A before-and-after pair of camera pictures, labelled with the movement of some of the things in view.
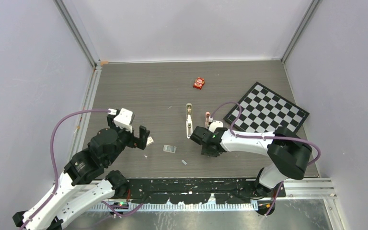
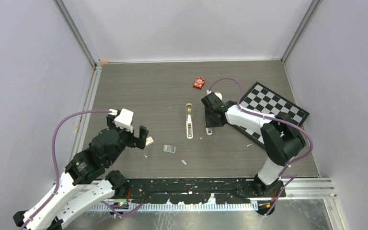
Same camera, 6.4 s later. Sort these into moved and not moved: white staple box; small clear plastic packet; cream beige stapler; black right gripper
Moved: black right gripper
Not moved: white staple box; cream beige stapler; small clear plastic packet
